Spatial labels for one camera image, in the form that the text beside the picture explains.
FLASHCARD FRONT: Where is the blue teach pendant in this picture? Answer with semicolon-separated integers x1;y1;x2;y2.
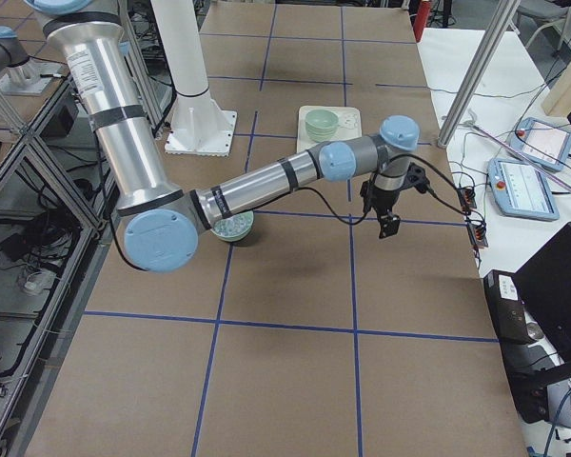
487;158;560;222
508;117;571;172

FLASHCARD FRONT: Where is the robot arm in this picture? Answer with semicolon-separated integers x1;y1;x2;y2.
31;1;420;272

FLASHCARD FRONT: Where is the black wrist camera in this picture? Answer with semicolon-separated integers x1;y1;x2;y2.
401;162;431;194

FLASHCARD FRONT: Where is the near blue teach pendant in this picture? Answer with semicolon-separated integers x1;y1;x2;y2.
487;158;560;222

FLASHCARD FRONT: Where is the red cylinder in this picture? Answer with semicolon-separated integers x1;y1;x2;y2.
413;0;432;43

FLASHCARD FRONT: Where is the aluminium frame post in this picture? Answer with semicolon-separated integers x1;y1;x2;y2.
437;0;521;149

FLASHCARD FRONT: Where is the cream bear serving tray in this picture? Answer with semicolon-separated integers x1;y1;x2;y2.
296;105;362;152

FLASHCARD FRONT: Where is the far blue teach pendant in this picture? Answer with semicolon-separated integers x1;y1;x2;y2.
508;117;571;172

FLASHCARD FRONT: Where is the black box device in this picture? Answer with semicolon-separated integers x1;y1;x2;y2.
483;269;571;428

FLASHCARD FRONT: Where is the black laptop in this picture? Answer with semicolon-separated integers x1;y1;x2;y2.
514;222;571;362

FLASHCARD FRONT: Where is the clear ice cubes pile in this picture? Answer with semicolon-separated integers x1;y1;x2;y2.
213;212;253;238

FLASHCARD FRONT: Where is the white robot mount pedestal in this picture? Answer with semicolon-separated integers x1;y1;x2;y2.
156;1;237;156

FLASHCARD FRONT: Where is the green bowl on tray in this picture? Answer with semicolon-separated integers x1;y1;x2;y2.
308;134;335;144

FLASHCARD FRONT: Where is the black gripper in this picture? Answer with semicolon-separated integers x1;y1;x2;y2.
360;180;401;239

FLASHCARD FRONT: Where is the green bowl with ice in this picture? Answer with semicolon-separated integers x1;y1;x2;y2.
211;210;254;243

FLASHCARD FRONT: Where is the orange black connector module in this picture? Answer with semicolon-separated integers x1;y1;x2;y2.
458;186;477;213

